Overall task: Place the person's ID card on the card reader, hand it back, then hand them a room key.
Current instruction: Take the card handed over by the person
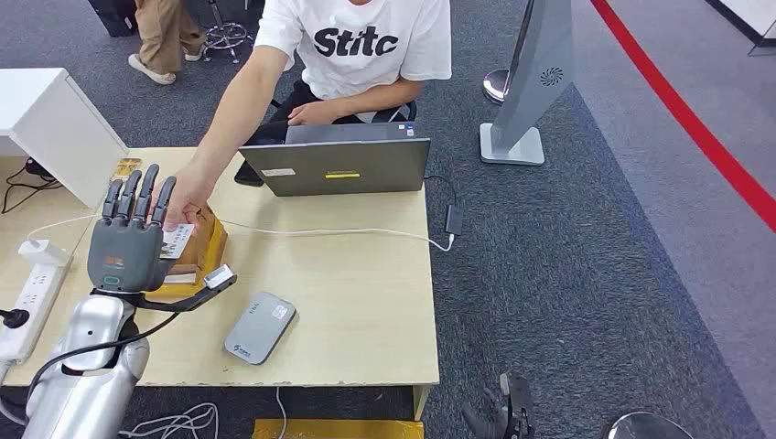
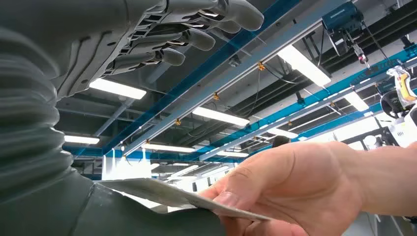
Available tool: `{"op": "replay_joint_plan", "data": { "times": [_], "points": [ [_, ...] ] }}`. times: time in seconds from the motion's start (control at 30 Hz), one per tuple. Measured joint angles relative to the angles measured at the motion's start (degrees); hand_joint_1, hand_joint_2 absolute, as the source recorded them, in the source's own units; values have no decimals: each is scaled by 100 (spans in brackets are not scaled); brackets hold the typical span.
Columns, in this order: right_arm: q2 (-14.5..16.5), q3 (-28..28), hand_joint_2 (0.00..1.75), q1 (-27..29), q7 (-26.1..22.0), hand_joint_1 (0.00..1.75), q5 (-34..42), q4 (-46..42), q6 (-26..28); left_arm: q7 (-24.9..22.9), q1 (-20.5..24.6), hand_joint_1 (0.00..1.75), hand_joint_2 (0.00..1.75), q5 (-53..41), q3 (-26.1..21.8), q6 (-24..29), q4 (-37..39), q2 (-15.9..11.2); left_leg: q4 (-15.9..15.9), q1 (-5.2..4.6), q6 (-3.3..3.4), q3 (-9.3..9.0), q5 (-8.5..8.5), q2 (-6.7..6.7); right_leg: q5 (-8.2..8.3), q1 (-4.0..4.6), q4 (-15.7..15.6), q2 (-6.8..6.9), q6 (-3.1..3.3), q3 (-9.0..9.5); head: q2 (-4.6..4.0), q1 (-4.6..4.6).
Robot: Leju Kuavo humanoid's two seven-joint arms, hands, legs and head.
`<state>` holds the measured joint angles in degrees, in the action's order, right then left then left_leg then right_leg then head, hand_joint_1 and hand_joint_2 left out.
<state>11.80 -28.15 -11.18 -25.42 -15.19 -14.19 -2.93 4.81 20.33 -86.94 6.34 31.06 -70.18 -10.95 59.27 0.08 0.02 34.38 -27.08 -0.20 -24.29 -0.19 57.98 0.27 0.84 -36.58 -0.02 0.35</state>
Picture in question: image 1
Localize person's left hand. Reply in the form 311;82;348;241
287;100;340;126

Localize person's right hand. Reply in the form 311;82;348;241
148;163;214;231

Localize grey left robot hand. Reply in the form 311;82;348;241
87;163;178;295

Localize white ID card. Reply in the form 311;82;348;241
159;222;197;261

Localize grey card reader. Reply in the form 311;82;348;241
224;292;298;367

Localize standing person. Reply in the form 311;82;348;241
127;0;209;86

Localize wooden compartment box yellow base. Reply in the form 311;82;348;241
145;202;230;299

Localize grey laptop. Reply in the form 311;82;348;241
238;121;432;198

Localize black phone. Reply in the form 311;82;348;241
233;158;265;187

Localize white power adapter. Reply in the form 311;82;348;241
17;239;71;268

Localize white power strip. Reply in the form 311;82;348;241
0;257;72;365

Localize chrome stool base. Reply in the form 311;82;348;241
202;0;256;65

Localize white cabinet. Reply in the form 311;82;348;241
0;68;130;210

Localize chrome stanchion base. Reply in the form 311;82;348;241
482;68;512;105
606;412;695;439

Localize black bag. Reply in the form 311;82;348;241
87;0;139;38

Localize grey sign stand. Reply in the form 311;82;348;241
480;0;576;166

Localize wooden desk leg panel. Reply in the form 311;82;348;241
412;384;436;421

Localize white platform black edge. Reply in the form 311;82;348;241
706;0;776;57

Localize black camera bracket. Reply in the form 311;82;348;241
127;279;236;314

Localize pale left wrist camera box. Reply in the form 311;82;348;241
202;264;238;291

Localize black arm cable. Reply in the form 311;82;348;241
27;312;180;398

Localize tangled black cables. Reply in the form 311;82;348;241
0;158;65;214

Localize long white cable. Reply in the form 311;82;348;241
27;213;455;252

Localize thin black laptop cable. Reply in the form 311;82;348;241
424;174;460;208

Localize white cable bundle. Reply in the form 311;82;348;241
118;402;220;439

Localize single white cable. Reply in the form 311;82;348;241
275;387;290;439

